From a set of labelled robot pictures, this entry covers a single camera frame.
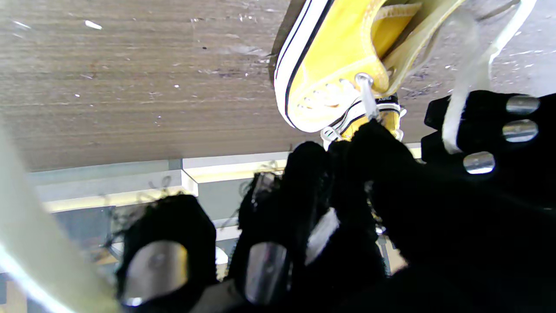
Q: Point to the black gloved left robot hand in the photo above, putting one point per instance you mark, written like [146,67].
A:
[499,143]

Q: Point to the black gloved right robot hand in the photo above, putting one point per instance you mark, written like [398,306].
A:
[434,243]

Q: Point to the orange canvas sneaker with laces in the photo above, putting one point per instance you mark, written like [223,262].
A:
[391,119]

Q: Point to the grey wooden plank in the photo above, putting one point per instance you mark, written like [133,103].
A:
[108,187]

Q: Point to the dark tilted board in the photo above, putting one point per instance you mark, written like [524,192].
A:
[82,228]

